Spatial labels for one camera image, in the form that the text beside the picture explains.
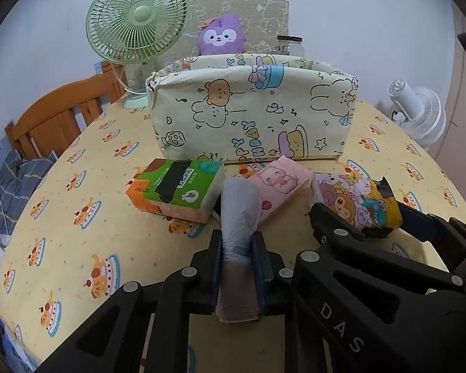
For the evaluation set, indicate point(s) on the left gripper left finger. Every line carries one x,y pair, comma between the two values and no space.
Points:
144,327

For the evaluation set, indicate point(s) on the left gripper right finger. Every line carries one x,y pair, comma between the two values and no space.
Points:
273,290

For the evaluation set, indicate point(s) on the clear plastic bag pack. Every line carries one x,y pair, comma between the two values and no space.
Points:
240,214

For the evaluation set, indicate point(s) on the pink wet wipes pack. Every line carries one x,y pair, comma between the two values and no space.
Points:
277,183

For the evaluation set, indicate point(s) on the cartoon bear tissue pack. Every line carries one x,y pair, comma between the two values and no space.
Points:
363,203

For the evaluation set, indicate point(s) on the green tissue pack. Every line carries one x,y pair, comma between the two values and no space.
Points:
182,189

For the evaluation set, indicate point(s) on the yellow cake print tablecloth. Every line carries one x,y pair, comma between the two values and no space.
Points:
79,228

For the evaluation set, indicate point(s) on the white cloth on bed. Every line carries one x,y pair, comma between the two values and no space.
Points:
5,240

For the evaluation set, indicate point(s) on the patterned fabric storage box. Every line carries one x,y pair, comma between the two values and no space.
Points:
237,108

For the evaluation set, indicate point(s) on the beige door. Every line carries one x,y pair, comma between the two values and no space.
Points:
448,80

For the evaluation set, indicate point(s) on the blue plaid pillow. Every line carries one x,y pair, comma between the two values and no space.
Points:
19,178

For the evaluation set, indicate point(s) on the white standing fan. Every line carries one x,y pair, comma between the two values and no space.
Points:
418,111

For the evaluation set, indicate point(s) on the wooden bed headboard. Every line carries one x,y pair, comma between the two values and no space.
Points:
49,125

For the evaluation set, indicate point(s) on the glass jar red lid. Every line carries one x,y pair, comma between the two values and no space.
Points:
288,45

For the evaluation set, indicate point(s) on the purple plush bunny toy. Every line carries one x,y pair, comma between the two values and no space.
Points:
222,35

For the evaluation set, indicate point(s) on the green cartoon patterned board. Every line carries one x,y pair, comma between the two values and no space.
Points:
261,20

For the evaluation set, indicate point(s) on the green desk fan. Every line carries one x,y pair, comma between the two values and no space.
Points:
133,34

